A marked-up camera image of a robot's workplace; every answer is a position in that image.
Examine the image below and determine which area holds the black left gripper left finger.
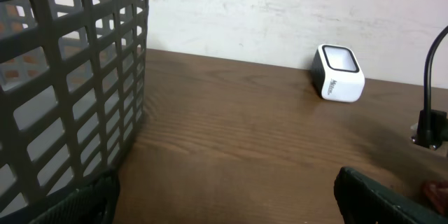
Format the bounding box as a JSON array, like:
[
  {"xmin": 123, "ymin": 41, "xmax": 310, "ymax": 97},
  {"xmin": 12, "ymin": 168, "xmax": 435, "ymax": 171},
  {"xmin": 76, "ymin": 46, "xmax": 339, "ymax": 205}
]
[{"xmin": 30, "ymin": 171, "xmax": 120, "ymax": 224}]

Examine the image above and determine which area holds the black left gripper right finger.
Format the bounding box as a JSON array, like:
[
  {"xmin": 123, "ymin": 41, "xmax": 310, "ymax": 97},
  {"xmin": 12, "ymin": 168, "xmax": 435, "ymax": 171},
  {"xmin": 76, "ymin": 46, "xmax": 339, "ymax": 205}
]
[{"xmin": 333, "ymin": 167, "xmax": 447, "ymax": 224}]

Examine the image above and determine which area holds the red chocolate bar wrapper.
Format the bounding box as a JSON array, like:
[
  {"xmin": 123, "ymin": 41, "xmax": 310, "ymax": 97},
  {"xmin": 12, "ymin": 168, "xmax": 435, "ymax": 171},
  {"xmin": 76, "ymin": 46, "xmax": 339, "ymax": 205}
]
[{"xmin": 422, "ymin": 181, "xmax": 447, "ymax": 216}]

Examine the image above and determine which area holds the white barcode scanner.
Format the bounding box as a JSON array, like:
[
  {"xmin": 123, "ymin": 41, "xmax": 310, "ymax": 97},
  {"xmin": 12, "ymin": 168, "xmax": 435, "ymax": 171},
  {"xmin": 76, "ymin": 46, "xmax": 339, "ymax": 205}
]
[{"xmin": 310, "ymin": 44, "xmax": 365, "ymax": 103}]

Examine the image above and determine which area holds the grey plastic basket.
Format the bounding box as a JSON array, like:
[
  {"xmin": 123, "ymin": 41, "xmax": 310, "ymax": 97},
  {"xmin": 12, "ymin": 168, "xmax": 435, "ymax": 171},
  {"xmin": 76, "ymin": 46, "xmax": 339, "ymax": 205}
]
[{"xmin": 1, "ymin": 0, "xmax": 149, "ymax": 223}]

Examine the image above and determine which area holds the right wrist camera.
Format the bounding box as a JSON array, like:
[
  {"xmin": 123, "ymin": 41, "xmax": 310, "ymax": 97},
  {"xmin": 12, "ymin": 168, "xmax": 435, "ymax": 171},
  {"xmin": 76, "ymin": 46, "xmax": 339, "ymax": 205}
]
[{"xmin": 411, "ymin": 109, "xmax": 447, "ymax": 151}]

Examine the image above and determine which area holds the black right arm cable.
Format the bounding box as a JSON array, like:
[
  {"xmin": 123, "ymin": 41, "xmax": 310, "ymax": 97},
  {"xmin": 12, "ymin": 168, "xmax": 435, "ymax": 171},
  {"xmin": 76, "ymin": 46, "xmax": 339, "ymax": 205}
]
[{"xmin": 422, "ymin": 24, "xmax": 448, "ymax": 113}]

